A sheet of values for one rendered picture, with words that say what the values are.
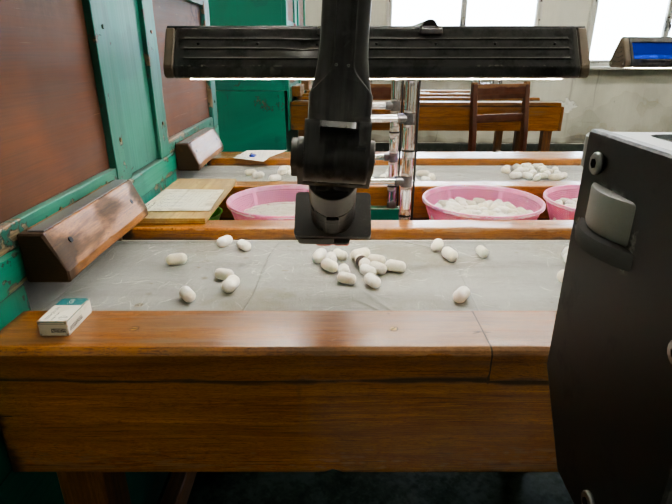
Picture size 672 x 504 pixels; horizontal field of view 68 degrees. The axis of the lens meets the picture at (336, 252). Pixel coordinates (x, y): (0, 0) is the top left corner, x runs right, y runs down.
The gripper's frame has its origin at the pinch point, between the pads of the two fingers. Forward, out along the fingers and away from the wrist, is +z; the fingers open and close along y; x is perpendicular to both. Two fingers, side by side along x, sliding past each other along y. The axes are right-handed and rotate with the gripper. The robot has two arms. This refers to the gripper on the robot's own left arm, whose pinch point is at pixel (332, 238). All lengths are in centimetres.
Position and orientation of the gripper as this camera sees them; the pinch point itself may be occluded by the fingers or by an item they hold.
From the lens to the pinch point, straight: 75.8
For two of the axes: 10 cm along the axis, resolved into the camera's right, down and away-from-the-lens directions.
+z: 0.0, 3.3, 9.5
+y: -10.0, -0.1, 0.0
